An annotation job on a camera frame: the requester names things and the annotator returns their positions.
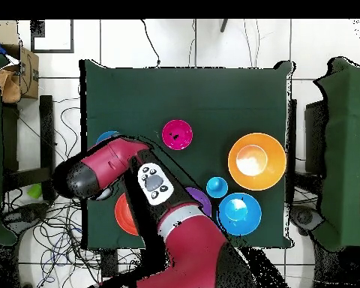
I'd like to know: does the dark green tablecloth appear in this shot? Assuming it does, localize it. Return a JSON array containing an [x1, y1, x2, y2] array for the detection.
[[79, 58, 296, 251]]

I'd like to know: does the pink bowl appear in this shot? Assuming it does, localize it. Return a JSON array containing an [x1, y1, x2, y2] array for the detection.
[[161, 118, 194, 151]]

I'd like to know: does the large yellow bowl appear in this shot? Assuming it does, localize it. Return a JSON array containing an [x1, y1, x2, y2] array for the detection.
[[227, 132, 287, 191]]

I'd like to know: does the black box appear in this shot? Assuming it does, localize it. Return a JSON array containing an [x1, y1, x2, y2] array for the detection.
[[304, 100, 329, 175]]

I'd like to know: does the large blue bowl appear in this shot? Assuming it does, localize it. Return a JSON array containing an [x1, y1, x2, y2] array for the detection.
[[217, 192, 263, 236]]

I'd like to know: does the orange bowl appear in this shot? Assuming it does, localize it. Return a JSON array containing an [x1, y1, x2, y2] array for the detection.
[[114, 192, 139, 236]]

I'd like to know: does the black metal frame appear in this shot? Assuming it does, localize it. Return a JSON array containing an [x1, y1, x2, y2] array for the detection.
[[1, 94, 56, 193]]

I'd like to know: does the brown paper bag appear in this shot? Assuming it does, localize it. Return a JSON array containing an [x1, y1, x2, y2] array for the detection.
[[0, 69, 22, 104]]

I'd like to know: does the small blue bowl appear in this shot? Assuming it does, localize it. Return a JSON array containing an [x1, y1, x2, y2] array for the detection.
[[96, 130, 121, 144]]

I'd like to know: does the light green plastic cup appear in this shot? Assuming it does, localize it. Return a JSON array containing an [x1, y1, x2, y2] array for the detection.
[[27, 183, 43, 200]]

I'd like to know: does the cardboard box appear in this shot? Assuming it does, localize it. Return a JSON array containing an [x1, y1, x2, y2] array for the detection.
[[1, 43, 40, 101]]

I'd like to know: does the dark grey caster foot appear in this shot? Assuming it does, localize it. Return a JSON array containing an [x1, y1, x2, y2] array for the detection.
[[290, 205, 323, 236], [2, 203, 49, 233]]

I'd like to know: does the black cable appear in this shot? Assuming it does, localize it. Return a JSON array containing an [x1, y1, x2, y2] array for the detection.
[[139, 19, 162, 68]]

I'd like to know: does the blue cup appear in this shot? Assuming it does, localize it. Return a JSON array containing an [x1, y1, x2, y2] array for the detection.
[[205, 176, 229, 199]]

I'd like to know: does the grey square frame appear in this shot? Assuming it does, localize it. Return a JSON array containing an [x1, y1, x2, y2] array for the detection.
[[30, 19, 75, 54]]

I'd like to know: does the purple bowl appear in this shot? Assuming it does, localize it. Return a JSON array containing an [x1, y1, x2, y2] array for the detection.
[[184, 187, 212, 218]]

